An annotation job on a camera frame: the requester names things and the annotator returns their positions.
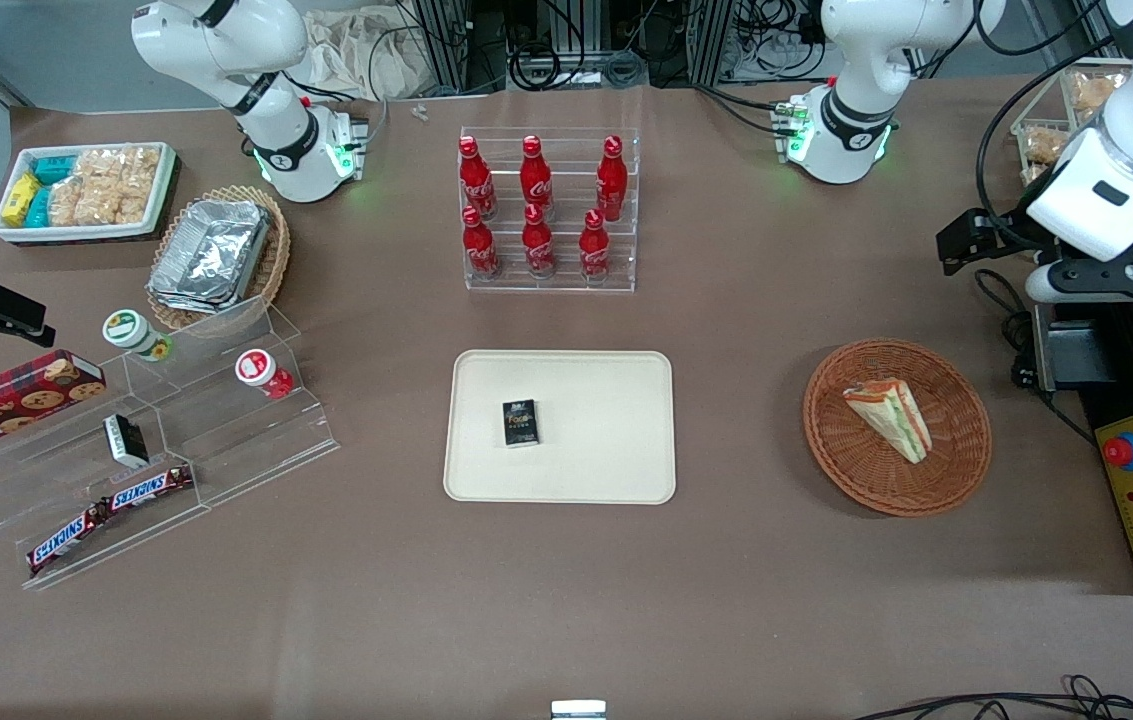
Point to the clear bag of rice crackers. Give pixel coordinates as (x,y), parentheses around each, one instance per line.
(66,200)
(121,180)

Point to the beige plastic tray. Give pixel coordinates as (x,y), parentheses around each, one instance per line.
(606,440)

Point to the red lid dessert cup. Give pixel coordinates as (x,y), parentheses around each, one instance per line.
(258,370)

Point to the small white device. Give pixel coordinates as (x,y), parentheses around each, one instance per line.
(578,710)

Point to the small black card box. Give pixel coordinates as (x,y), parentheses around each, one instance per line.
(520,423)

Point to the small black white box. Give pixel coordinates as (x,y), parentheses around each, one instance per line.
(126,440)

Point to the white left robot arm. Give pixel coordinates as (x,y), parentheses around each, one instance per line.
(851,110)

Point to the brown snickers bar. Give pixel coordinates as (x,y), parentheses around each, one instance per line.
(151,488)
(71,538)

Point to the white rectangular snack bin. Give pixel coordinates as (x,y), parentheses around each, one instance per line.
(164,190)

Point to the grey metal box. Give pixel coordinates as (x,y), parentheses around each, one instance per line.
(1061,350)

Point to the red emergency stop button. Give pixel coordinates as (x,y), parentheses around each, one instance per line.
(1124,452)

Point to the round brown wicker basket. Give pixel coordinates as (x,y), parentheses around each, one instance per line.
(856,470)

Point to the oval light wicker basket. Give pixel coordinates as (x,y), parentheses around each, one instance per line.
(276,250)

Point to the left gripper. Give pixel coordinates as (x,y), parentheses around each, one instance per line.
(1008,232)

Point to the green lid dessert cup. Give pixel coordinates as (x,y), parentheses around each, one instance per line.
(131,330)

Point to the white cloth bag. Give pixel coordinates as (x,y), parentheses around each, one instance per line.
(356,55)

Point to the red cola bottle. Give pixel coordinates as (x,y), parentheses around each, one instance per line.
(480,250)
(477,185)
(612,180)
(538,245)
(536,180)
(594,250)

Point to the clear acrylic bottle rack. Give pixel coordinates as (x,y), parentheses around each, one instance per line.
(566,275)

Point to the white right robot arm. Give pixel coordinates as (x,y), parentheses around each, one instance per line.
(276,130)

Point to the yellow snack packet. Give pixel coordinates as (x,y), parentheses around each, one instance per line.
(20,198)

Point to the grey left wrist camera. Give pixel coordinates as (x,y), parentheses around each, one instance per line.
(1096,280)

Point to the aluminium foil tray stack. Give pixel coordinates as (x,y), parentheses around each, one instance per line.
(211,255)

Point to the teal snack packet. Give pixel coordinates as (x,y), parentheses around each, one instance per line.
(54,168)
(39,208)

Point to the red tartan cookie box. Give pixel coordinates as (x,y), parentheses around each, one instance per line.
(6,400)

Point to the clear acrylic stepped riser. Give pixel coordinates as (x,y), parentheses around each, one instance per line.
(36,490)
(246,440)

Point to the triangle sandwich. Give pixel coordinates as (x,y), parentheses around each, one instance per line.
(891,420)

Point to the aluminium frame post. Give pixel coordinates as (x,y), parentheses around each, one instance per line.
(441,40)
(711,40)

